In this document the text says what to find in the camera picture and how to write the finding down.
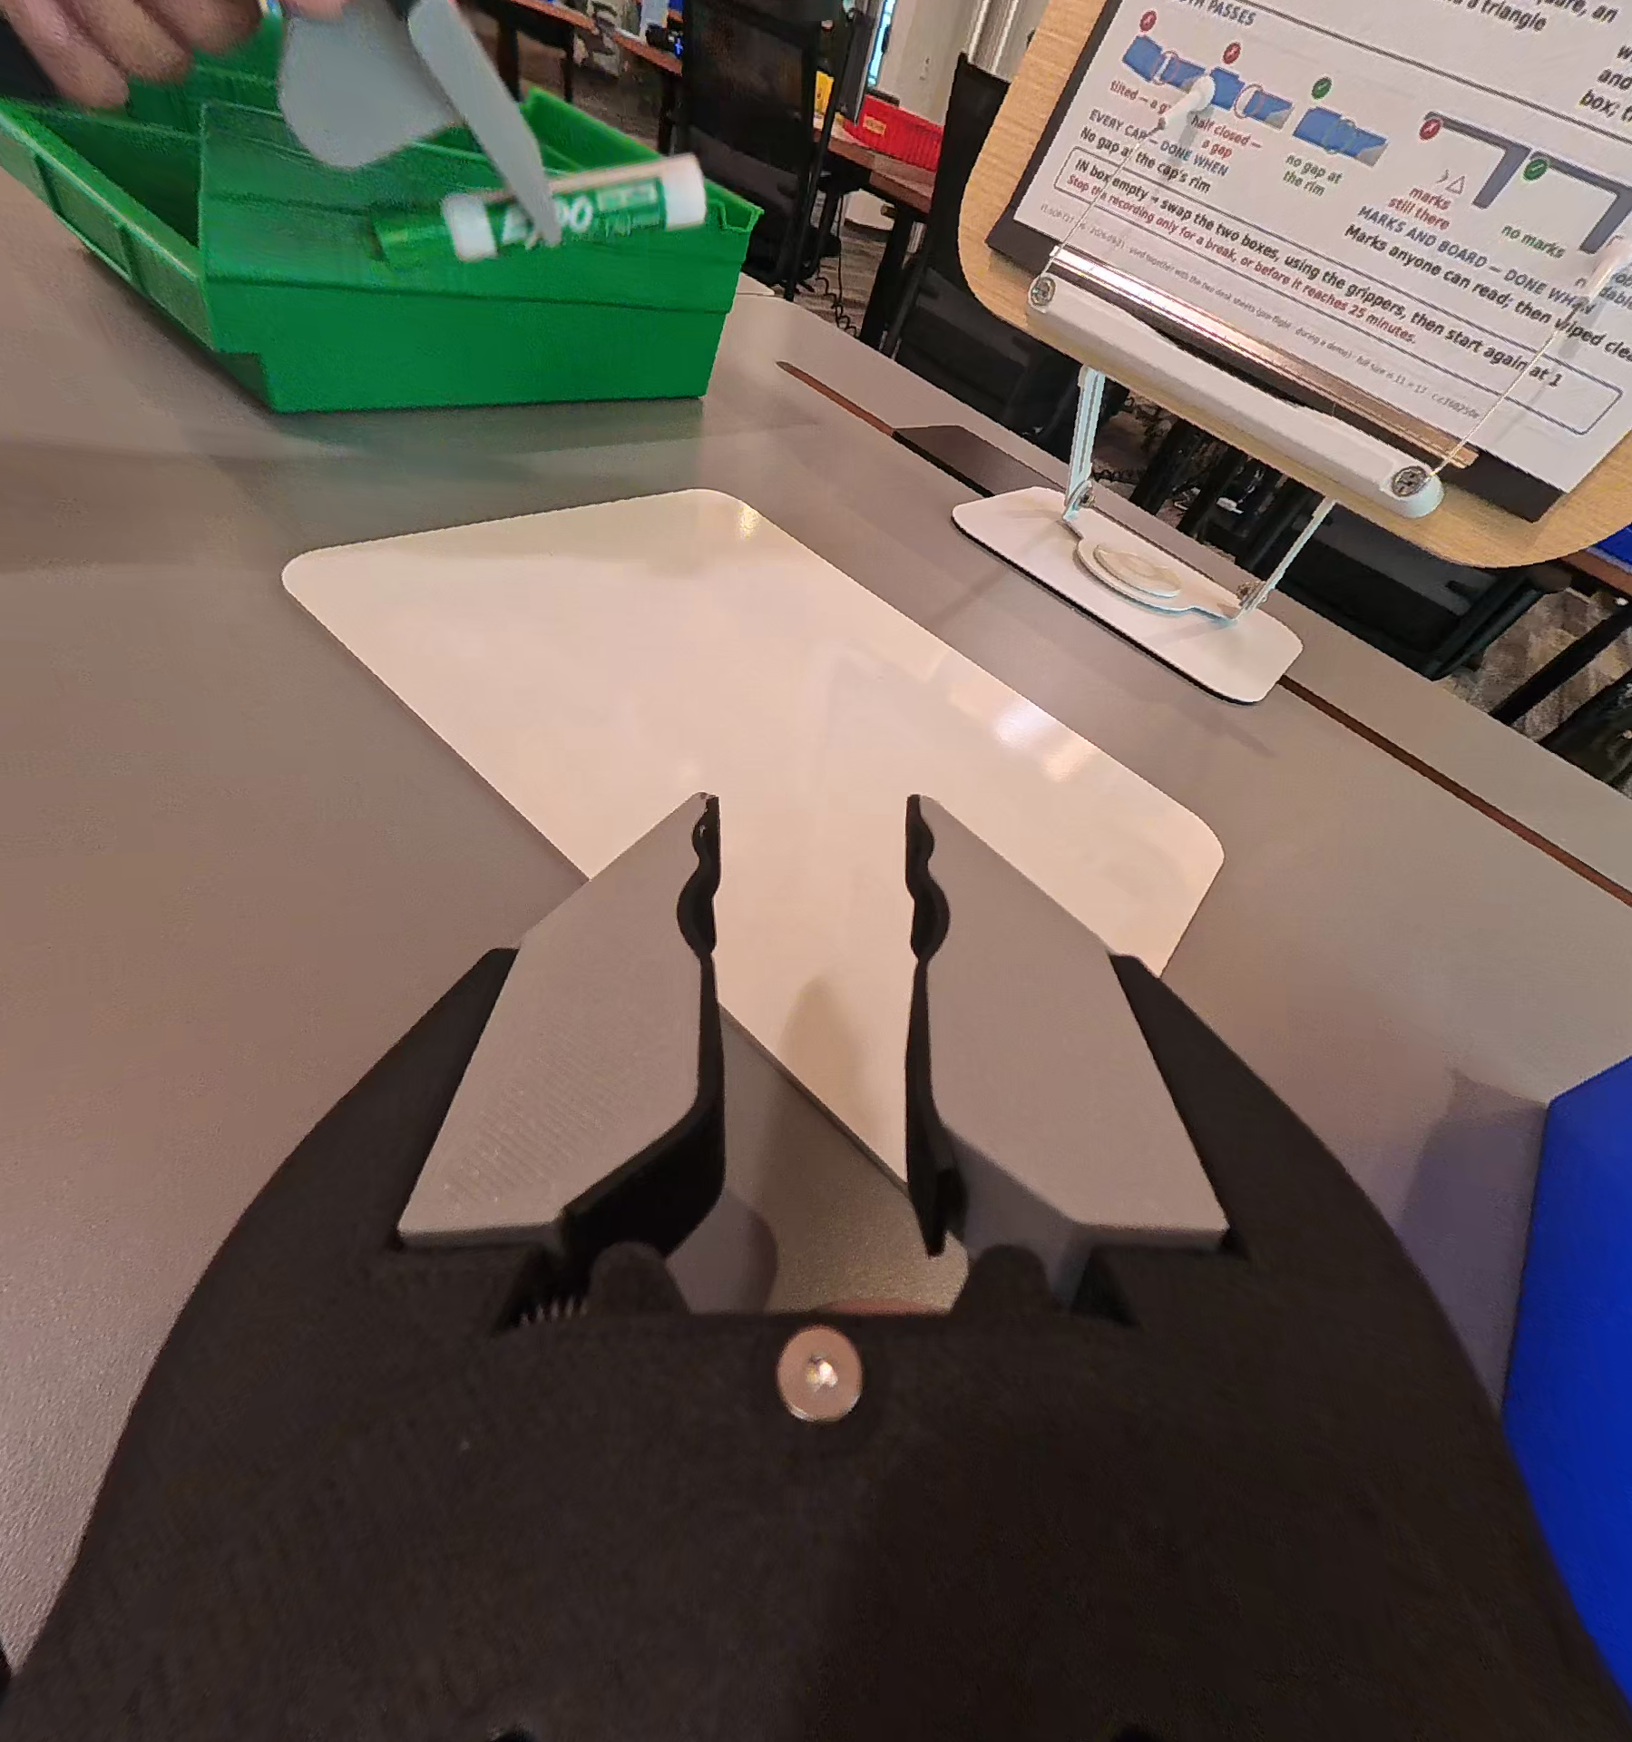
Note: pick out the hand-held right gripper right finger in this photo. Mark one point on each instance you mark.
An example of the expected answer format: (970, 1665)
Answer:
(1060, 1079)

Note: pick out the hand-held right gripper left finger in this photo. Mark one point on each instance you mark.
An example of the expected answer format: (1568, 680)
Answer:
(559, 1079)

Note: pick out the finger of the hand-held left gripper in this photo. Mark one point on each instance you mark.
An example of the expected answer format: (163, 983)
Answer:
(484, 101)
(352, 82)

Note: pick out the green whiteboard marker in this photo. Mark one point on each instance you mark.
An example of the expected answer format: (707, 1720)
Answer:
(628, 203)

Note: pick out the green plastic bin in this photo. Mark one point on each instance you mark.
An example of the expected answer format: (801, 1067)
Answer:
(422, 342)

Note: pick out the white whiteboard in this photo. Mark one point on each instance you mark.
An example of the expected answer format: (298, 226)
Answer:
(693, 653)

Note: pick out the blue plastic bin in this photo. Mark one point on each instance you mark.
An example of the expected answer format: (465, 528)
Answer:
(1603, 1364)

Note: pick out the person's left hand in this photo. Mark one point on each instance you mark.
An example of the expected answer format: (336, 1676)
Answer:
(126, 33)

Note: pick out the black office chair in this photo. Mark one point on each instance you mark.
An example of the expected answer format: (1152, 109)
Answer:
(759, 109)

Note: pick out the red storage bin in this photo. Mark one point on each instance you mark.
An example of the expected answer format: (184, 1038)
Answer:
(896, 136)

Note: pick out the instruction sheet on stand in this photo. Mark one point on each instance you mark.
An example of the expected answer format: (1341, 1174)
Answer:
(1020, 536)

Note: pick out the printed instruction sheet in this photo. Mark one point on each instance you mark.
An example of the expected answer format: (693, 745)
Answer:
(1442, 109)

